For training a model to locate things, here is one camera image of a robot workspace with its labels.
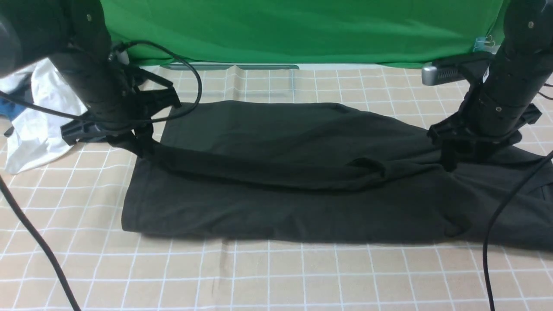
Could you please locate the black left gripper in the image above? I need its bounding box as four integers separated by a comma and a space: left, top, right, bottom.
60, 65, 181, 145

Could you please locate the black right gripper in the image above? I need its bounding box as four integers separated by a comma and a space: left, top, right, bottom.
427, 104, 542, 172

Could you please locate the dark gray long-sleeve shirt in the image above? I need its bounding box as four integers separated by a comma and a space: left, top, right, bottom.
121, 101, 542, 244

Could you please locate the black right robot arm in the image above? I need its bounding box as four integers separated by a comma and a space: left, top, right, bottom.
421, 0, 553, 171

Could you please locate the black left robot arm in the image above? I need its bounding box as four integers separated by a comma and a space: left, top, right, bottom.
0, 0, 181, 157

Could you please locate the white crumpled shirt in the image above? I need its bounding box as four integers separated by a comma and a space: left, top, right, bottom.
1, 59, 86, 175

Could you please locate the beige checkered table mat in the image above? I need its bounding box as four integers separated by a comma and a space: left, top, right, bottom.
2, 65, 489, 311

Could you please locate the blue crumpled garment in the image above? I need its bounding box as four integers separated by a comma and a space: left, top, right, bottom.
0, 97, 26, 122

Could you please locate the blue binder clip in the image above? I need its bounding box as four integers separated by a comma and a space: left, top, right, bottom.
473, 35, 496, 54

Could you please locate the green backdrop cloth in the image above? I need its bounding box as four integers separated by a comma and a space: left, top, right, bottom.
102, 0, 508, 68

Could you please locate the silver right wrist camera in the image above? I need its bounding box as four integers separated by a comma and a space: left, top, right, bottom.
421, 51, 494, 86

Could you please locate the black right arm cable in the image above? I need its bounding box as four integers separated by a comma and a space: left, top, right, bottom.
482, 82, 553, 311

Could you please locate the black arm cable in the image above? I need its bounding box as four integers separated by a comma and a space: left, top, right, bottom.
0, 41, 203, 311
482, 82, 553, 311

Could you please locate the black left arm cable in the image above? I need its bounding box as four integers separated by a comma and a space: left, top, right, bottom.
0, 41, 203, 311

